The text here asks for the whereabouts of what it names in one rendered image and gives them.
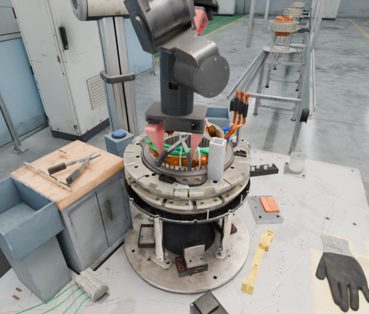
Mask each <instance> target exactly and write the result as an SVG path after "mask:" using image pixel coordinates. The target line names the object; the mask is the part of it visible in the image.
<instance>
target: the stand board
mask: <svg viewBox="0 0 369 314"><path fill-rule="evenodd" d="M58 150H62V151H64V152H66V153H67V155H68V159H65V158H63V157H61V156H60V155H59V152H58ZM58 150H56V151H54V152H52V153H50V154H48V155H46V156H44V157H42V158H40V159H38V160H36V161H34V162H32V163H30V164H31V165H33V166H35V167H36V168H38V169H40V170H42V171H44V172H45V173H47V174H49V172H48V170H47V168H50V167H53V166H55V165H58V164H60V163H63V162H64V163H69V162H71V161H75V160H78V159H82V158H86V157H87V156H89V155H91V154H92V153H93V152H96V153H95V154H94V155H93V156H92V157H94V156H97V155H100V154H101V156H99V157H97V158H95V159H93V160H91V161H90V162H89V163H90V164H91V168H92V170H89V169H86V168H84V169H83V171H82V172H81V175H80V176H79V177H78V178H77V179H76V180H74V182H73V183H72V184H70V186H71V187H72V190H73V191H72V192H70V191H68V190H66V189H64V188H63V187H61V186H59V185H57V184H55V183H53V182H51V181H50V180H48V179H46V178H44V177H43V176H41V175H39V174H37V173H35V172H33V171H31V170H30V169H28V168H26V167H25V166H24V167H22V168H20V169H18V170H16V171H14V172H12V173H11V174H10V175H11V176H14V177H15V178H17V179H19V180H20V181H22V182H23V183H26V184H27V185H29V186H30V187H32V188H34V189H35V190H37V191H38V192H40V193H42V194H44V195H45V196H47V197H49V198H51V199H52V200H54V201H55V203H56V205H57V209H59V210H60V211H62V210H63V209H65V208H66V207H67V206H69V205H71V203H73V202H75V201H76V200H77V199H79V198H80V197H82V196H83V195H85V194H86V193H87V192H89V191H91V190H92V189H93V188H95V187H96V186H97V185H99V184H101V183H102V182H103V181H105V180H106V179H108V178H109V177H111V176H112V175H114V174H115V173H117V172H118V171H119V170H121V169H122V168H124V161H123V158H120V157H119V156H116V155H113V154H111V153H109V152H106V151H103V150H101V149H99V148H96V147H94V146H91V145H88V144H86V143H84V142H82V141H79V140H76V141H74V142H72V143H70V144H68V145H66V146H64V147H62V148H60V149H58ZM81 165H82V163H78V164H75V165H74V166H73V165H72V166H68V167H67V168H66V169H65V170H62V171H59V172H57V173H54V174H51V176H53V177H55V178H57V179H59V180H61V181H62V182H64V183H67V182H66V178H67V177H68V176H69V175H71V174H72V173H73V172H74V171H75V170H76V169H78V168H79V167H80V166H81Z"/></svg>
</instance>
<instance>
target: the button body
mask: <svg viewBox="0 0 369 314"><path fill-rule="evenodd" d="M120 130H123V129H120ZM123 131H125V130H123ZM125 132H126V133H127V135H126V137H124V138H122V139H114V138H112V137H111V134H112V133H113V132H112V133H109V134H107V135H105V136H104V137H105V143H106V150H107V152H109V153H111V154H113V155H116V156H119V157H120V158H123V156H124V152H125V149H126V148H127V146H128V145H129V144H132V141H133V140H134V135H133V134H131V133H129V132H127V131H125ZM132 145H133V144H132Z"/></svg>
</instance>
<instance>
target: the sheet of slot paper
mask: <svg viewBox="0 0 369 314"><path fill-rule="evenodd" d="M334 237H338V238H341V239H345V240H347V241H348V244H349V248H350V251H351V253H352V255H353V256H354V257H355V258H356V259H357V260H358V262H359V263H360V265H361V266H362V269H363V271H364V273H365V276H366V278H367V282H368V288H369V241H364V240H363V246H364V249H365V252H360V251H357V250H356V247H355V242H354V238H351V237H347V236H343V235H338V234H334ZM322 254H323V250H318V249H314V248H311V247H310V248H309V262H310V278H311V310H312V314H369V303H368V302H367V300H366V298H365V296H364V294H363V292H362V291H361V290H359V291H358V292H359V299H360V308H359V310H358V311H357V312H355V311H353V310H352V309H351V308H350V290H349V288H348V295H349V311H348V312H343V311H342V310H341V309H340V306H338V305H336V304H335V302H334V299H333V297H332V292H331V290H330V286H329V281H328V280H327V277H325V279H324V280H320V279H318V278H317V277H316V276H315V273H316V270H317V266H318V264H319V261H320V258H321V257H322Z"/></svg>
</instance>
